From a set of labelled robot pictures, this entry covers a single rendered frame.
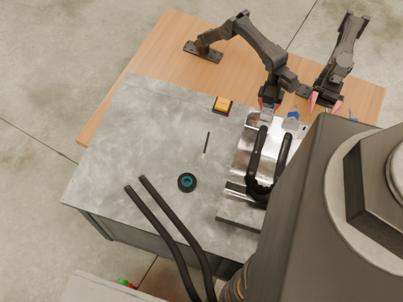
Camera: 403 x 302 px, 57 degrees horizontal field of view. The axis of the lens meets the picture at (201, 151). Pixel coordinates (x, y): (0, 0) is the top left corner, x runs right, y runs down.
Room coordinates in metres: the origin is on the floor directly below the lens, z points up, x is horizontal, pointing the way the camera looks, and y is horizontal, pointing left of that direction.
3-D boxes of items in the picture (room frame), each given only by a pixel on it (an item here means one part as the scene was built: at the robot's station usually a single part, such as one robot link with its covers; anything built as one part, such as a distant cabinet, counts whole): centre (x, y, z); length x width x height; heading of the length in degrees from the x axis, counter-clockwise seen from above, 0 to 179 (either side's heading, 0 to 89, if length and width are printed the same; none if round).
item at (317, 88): (0.78, -0.43, 1.20); 0.10 x 0.07 x 0.07; 69
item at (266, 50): (1.01, -0.17, 1.15); 0.30 x 0.09 x 0.12; 41
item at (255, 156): (0.62, -0.28, 0.92); 0.35 x 0.16 x 0.09; 166
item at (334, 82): (0.77, -0.43, 1.25); 0.07 x 0.06 x 0.11; 69
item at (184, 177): (0.54, 0.05, 0.82); 0.08 x 0.08 x 0.04
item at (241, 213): (0.60, -0.26, 0.87); 0.50 x 0.26 x 0.14; 166
